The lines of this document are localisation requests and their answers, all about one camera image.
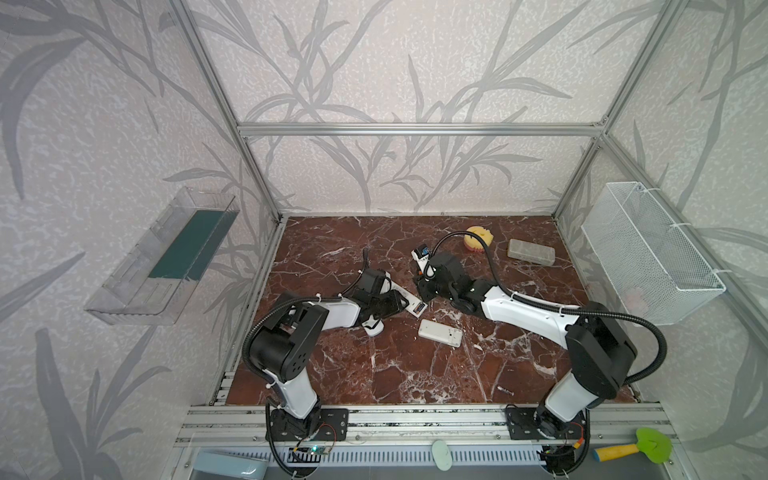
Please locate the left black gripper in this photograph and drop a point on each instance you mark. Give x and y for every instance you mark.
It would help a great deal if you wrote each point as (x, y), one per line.
(393, 301)

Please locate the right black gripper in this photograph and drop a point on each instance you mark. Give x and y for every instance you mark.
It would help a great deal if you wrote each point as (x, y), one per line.
(427, 291)

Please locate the white remote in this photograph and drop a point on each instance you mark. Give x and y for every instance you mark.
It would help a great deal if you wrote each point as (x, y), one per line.
(373, 327)
(415, 306)
(440, 333)

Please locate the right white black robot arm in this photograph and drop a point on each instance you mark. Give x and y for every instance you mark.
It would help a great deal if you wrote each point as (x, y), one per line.
(599, 350)

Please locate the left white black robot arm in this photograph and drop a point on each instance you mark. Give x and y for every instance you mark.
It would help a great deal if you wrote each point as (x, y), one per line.
(278, 346)

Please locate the yellow smiley sponge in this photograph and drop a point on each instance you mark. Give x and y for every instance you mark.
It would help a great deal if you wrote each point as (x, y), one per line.
(477, 239)

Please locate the clear plastic box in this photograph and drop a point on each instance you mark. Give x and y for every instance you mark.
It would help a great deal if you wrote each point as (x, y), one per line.
(531, 252)

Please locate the small circuit board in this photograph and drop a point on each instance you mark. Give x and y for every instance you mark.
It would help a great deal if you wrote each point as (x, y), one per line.
(304, 451)

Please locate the pale green oval object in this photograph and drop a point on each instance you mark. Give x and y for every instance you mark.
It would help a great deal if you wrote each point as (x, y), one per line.
(442, 455)

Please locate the light blue tray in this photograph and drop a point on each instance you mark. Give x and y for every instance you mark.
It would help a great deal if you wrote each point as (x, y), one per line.
(214, 465)

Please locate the green yellow toy spatula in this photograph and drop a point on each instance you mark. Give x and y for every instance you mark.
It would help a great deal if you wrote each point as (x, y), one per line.
(656, 446)

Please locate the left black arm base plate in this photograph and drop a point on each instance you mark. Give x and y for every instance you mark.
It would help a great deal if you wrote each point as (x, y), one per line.
(324, 424)

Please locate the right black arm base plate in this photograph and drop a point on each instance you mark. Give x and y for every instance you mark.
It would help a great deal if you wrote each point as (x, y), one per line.
(522, 423)

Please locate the white wire basket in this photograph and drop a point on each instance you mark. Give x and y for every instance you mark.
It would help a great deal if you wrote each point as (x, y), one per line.
(654, 268)

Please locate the clear plastic wall shelf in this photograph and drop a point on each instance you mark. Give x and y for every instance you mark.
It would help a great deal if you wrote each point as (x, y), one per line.
(154, 282)

